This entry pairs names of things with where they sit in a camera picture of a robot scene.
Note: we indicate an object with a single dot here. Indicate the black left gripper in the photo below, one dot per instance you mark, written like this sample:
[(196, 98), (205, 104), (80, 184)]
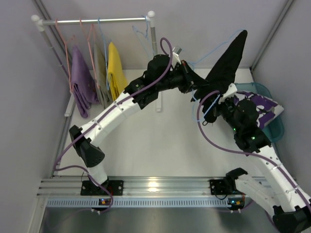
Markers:
[(187, 79)]

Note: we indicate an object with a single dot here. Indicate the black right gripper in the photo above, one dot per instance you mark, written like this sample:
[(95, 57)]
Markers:
[(213, 104)]

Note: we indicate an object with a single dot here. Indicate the purple camouflage trousers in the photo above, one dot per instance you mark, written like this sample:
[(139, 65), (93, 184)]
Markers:
[(267, 109)]

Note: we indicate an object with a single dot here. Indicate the black trousers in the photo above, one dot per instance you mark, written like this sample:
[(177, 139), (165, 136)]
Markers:
[(220, 77)]

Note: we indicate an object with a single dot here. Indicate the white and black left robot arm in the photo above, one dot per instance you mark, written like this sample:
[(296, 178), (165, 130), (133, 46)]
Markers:
[(160, 75)]

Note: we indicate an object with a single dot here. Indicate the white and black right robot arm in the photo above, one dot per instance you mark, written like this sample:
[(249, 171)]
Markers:
[(285, 202)]

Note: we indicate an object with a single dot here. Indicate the yellow trousers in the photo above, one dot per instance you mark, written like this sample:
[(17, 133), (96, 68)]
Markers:
[(116, 77)]

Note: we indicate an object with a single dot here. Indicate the grey trousers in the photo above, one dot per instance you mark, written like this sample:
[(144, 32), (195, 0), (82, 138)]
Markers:
[(104, 95)]

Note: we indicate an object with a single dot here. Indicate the teal plastic bin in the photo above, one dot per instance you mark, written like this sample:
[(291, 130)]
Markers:
[(275, 129)]

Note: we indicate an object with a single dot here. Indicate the white and metal clothes rack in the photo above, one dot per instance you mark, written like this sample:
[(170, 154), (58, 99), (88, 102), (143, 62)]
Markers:
[(70, 42)]

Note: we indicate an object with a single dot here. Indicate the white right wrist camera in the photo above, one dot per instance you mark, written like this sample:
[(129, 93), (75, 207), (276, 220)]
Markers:
[(232, 90)]

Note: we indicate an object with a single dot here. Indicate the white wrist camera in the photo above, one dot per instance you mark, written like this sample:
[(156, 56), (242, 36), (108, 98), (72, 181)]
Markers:
[(176, 59), (232, 90)]

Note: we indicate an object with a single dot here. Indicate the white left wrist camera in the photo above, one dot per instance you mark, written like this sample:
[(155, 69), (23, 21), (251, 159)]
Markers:
[(176, 59)]

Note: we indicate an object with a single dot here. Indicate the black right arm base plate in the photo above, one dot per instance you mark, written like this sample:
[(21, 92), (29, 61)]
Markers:
[(223, 187)]

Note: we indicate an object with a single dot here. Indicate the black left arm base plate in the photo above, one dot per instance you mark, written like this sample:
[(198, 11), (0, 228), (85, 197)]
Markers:
[(114, 187)]

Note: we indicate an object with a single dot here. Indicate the aluminium mounting rail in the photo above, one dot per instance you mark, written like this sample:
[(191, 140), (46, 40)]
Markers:
[(142, 192)]

